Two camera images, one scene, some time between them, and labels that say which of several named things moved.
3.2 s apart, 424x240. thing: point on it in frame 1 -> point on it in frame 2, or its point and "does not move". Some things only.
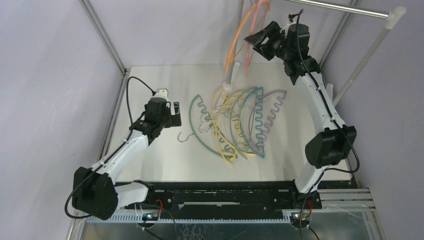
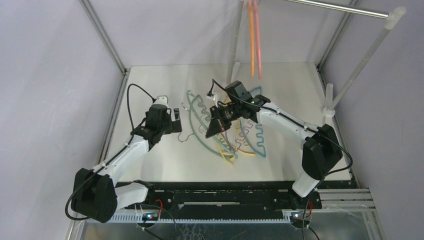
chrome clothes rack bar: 352,9 does not move
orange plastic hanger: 236,33 -> 252,43
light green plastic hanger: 231,126 -> 195,137
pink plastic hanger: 248,50 -> 256,3
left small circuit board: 150,216 does not move
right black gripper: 266,44 -> 218,117
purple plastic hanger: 257,100 -> 240,140
